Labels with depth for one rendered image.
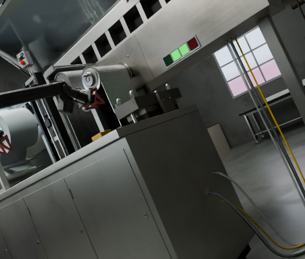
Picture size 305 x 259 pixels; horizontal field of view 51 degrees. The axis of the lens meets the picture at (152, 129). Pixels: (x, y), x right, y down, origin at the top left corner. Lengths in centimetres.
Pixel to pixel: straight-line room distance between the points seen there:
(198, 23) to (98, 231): 117
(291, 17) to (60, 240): 650
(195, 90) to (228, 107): 93
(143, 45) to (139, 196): 95
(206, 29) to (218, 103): 616
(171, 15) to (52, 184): 112
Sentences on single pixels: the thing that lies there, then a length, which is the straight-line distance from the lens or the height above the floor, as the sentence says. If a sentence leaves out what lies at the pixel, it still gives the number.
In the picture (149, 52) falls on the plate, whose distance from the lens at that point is 193.
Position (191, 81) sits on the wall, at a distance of 806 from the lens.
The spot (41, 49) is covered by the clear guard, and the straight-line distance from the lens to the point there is 257.
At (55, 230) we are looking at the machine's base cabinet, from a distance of 199.
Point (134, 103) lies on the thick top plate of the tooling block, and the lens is 156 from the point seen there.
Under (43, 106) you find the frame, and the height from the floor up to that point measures 126.
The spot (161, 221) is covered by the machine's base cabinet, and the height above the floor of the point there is 48.
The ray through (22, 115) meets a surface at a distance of 267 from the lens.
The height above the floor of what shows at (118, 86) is 116.
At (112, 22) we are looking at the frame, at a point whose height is 159.
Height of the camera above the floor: 76
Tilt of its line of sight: 3 degrees up
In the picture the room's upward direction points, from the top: 24 degrees counter-clockwise
